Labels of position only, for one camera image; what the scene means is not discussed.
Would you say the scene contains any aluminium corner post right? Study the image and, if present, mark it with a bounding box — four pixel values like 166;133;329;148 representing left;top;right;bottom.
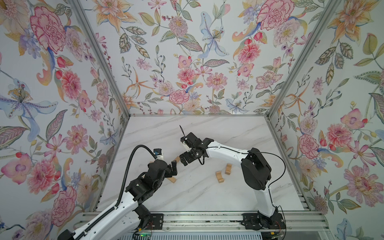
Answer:
266;0;340;120

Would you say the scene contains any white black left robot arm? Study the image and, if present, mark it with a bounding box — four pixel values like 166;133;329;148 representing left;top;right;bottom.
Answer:
58;160;178;240

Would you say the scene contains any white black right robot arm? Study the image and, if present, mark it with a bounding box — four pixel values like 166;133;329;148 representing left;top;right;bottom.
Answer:
179;133;279;223

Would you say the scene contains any aluminium corner post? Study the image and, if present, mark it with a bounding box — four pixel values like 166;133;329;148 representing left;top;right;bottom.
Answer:
69;0;130;119
266;0;340;120

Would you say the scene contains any wood arch block far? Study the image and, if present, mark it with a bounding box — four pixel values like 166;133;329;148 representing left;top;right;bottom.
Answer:
225;164;232;175

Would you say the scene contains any wood arch block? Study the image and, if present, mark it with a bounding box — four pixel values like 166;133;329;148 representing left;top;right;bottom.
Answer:
215;171;225;183
225;164;232;175

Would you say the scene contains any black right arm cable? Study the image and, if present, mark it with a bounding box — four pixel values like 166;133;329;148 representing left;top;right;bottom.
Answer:
179;125;287;240

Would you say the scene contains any wood arch block near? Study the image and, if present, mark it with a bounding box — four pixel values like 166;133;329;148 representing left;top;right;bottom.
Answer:
215;171;225;183

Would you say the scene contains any aluminium corner post left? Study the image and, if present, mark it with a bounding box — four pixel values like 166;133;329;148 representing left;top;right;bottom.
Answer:
69;0;130;119

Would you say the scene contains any plain flat wood block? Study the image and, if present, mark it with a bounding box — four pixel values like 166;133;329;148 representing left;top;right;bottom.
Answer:
167;177;177;183

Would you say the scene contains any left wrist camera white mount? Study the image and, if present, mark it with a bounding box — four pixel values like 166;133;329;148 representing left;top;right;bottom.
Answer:
153;148;164;161

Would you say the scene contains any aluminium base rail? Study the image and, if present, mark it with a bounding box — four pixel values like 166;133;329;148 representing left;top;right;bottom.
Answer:
149;211;329;233

